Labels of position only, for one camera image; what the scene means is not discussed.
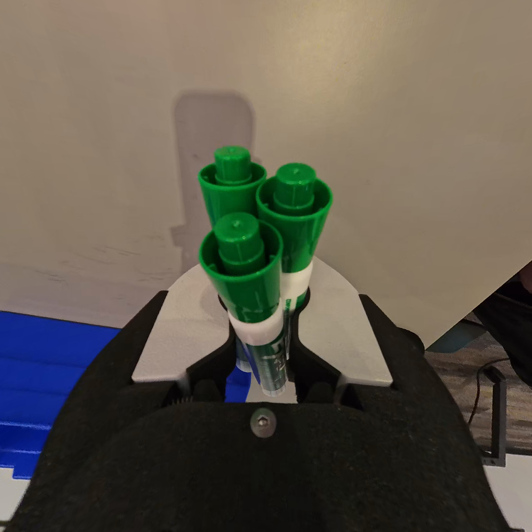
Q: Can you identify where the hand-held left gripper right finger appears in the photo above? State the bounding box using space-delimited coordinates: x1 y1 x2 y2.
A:
291 257 393 387

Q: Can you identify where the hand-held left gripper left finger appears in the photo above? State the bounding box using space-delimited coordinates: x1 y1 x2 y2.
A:
132 264 237 383

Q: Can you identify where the green dry-erase marker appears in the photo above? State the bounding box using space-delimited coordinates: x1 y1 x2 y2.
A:
198 212 290 398
197 145 267 372
255 163 334 360

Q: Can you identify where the blue plastic bin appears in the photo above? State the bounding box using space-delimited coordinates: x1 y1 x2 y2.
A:
0 311 252 479

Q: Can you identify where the teal rounded object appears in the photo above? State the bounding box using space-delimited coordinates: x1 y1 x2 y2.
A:
427 322 475 352

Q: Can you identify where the thin black cable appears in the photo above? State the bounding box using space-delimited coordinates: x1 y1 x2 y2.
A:
468 357 511 424

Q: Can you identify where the black metal frame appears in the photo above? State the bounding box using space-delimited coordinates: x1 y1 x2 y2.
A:
478 365 508 469

